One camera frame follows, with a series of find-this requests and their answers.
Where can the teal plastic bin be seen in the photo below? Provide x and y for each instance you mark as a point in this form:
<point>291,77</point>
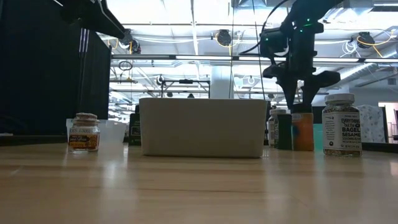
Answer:
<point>318,137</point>

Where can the white building column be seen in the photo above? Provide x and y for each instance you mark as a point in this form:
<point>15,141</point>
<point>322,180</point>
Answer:
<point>220,81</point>

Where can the clear plastic bin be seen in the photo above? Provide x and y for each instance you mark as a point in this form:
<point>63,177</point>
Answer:
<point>112,130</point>

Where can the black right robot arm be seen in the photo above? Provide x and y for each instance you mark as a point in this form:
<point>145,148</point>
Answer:
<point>311,9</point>

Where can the bagel seasoning jar white lid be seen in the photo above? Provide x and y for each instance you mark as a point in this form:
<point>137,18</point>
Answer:
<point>342,127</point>

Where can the black background panel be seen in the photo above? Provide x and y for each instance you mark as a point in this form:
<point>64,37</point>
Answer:
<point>318,115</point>

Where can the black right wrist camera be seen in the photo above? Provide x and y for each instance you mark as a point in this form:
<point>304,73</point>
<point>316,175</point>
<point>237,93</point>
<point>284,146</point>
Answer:
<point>273,40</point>

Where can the black metal gantry frame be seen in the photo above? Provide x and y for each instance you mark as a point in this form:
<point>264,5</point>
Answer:
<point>186,81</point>

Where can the dark green spice tin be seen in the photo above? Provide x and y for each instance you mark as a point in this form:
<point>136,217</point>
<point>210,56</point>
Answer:
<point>284,130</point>
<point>134,130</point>

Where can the white floral patterned panel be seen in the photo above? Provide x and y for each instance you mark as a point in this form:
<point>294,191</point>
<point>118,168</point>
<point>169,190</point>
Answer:
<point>373,124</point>

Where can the long ceiling light bar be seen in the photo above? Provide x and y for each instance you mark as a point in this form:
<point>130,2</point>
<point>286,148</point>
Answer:
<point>202,57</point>

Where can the silver ventilation duct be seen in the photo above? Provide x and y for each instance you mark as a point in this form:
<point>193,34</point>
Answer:
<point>360,70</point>

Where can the pale grey plastic bin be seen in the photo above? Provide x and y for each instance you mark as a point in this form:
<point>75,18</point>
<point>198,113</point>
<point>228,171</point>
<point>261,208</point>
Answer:
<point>202,127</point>

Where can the small glass jar cork lid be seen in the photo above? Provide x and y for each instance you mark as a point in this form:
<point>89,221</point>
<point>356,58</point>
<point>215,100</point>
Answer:
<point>84,137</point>

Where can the orange spice bottle black lid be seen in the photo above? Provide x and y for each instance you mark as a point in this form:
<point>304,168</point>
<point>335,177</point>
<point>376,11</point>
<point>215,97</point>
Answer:
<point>303,132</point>

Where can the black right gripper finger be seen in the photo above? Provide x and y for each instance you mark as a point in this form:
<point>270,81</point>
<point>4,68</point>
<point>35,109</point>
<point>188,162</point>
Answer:
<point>320,80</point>
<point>284,81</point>

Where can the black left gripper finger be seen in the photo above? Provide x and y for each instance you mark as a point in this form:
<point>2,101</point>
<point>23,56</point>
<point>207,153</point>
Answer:
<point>93,15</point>

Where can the white-label supplement bottle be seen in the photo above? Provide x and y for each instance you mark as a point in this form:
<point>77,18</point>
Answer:
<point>272,130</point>

